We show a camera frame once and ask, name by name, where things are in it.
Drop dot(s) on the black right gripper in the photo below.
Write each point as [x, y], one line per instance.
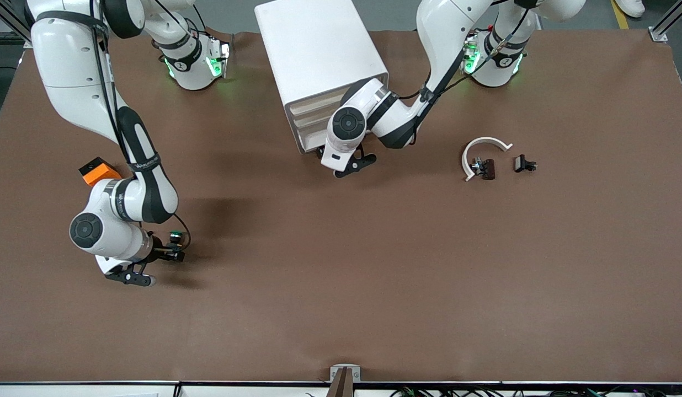
[163, 251]

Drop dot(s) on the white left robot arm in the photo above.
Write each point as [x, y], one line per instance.
[446, 33]

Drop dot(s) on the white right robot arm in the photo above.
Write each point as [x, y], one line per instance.
[70, 55]

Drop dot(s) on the orange and black button box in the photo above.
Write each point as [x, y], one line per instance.
[98, 175]

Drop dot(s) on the brown table mat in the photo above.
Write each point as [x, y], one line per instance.
[319, 275]

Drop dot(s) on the grey base connector plate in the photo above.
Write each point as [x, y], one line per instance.
[222, 58]
[470, 58]

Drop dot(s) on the dark brown small component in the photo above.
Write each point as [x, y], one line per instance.
[489, 169]

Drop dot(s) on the black small component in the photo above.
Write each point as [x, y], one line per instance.
[521, 163]

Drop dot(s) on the white shoe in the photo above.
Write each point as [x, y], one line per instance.
[630, 6]

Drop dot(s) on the grey camera bracket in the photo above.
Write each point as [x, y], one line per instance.
[334, 374]

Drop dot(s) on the aluminium frame post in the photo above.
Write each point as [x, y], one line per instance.
[658, 34]
[15, 25]

